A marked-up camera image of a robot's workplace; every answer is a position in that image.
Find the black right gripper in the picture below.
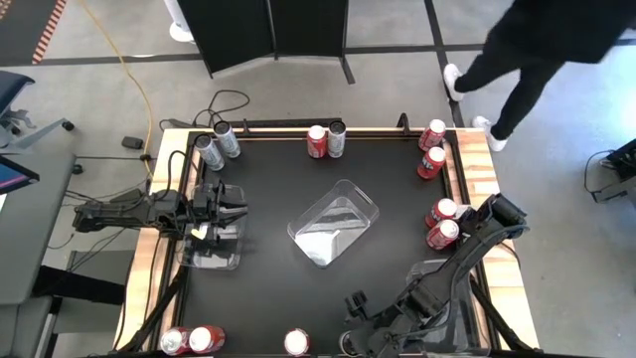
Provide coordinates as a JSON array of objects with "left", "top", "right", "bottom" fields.
[{"left": 345, "top": 290, "right": 403, "bottom": 358}]

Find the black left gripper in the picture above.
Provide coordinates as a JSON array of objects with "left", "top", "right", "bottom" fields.
[{"left": 187, "top": 182, "right": 249, "bottom": 246}]

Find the white Celsius energy drink can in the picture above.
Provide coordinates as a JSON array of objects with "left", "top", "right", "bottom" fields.
[
  {"left": 192, "top": 132, "right": 226, "bottom": 173},
  {"left": 326, "top": 119, "right": 348, "bottom": 159},
  {"left": 212, "top": 119, "right": 242, "bottom": 160},
  {"left": 338, "top": 330, "right": 360, "bottom": 357}
]

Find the clear plastic storage bin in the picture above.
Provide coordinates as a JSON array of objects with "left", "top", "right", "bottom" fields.
[
  {"left": 404, "top": 257, "right": 481, "bottom": 357},
  {"left": 179, "top": 183, "right": 248, "bottom": 272},
  {"left": 286, "top": 178, "right": 382, "bottom": 269}
]

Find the red Fanta soda can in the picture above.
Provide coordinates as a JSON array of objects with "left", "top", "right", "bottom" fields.
[
  {"left": 424, "top": 197, "right": 459, "bottom": 230},
  {"left": 415, "top": 145, "right": 447, "bottom": 181}
]

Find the black flat bar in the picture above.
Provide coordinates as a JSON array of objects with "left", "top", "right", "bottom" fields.
[{"left": 221, "top": 117, "right": 344, "bottom": 128}]

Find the black folding divider screen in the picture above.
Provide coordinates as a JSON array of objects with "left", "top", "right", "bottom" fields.
[{"left": 176, "top": 0, "right": 357, "bottom": 86}]

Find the white stand base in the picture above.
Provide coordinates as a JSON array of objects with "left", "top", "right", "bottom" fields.
[{"left": 163, "top": 0, "right": 196, "bottom": 45}]

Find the grey desk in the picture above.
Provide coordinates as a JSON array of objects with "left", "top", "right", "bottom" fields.
[{"left": 0, "top": 148, "right": 77, "bottom": 358}]

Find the computer screen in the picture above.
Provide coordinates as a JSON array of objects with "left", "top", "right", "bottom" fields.
[{"left": 0, "top": 154, "right": 41, "bottom": 196}]

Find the blue grey office chair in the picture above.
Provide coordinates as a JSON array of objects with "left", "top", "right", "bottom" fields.
[{"left": 0, "top": 69, "right": 76, "bottom": 150}]

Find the black hazard-striped floor mat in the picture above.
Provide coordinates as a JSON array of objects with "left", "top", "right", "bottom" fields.
[{"left": 0, "top": 0, "right": 69, "bottom": 66}]

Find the black equipment box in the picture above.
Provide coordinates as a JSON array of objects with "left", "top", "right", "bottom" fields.
[{"left": 584, "top": 137, "right": 636, "bottom": 204}]

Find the person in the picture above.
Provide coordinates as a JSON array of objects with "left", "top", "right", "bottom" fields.
[{"left": 442, "top": 0, "right": 636, "bottom": 153}]

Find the black looped floor cable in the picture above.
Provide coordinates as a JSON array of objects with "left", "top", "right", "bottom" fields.
[{"left": 158, "top": 89, "right": 251, "bottom": 131}]

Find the black diagonal frame strut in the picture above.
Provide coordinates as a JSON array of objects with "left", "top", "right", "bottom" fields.
[
  {"left": 117, "top": 266, "right": 190, "bottom": 355},
  {"left": 469, "top": 277, "right": 536, "bottom": 355}
]

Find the thin black floor cable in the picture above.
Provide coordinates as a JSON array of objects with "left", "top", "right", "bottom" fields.
[{"left": 74, "top": 153, "right": 153, "bottom": 165}]

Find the yellow floor cable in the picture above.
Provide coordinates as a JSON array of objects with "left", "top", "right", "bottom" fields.
[{"left": 79, "top": 0, "right": 155, "bottom": 178}]

